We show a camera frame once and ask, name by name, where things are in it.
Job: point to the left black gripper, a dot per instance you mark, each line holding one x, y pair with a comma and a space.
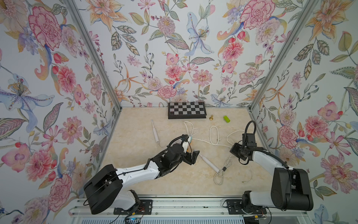
193, 159

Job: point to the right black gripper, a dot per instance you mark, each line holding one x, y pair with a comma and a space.
233, 150

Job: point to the white electric toothbrush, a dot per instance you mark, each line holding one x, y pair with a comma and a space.
210, 164
155, 133

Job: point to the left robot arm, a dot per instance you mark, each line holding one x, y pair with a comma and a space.
110, 186

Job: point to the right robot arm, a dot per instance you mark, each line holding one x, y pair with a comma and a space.
290, 189

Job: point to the green plastic cap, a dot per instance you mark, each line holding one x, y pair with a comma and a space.
226, 118

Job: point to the black white chessboard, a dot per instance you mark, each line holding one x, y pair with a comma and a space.
187, 110

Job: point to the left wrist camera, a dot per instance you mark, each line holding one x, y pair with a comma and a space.
185, 142

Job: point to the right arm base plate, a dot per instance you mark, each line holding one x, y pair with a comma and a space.
237, 207

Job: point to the aluminium mounting rail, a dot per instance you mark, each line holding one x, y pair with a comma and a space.
164, 206

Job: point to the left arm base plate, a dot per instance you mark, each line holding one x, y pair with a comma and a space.
144, 207

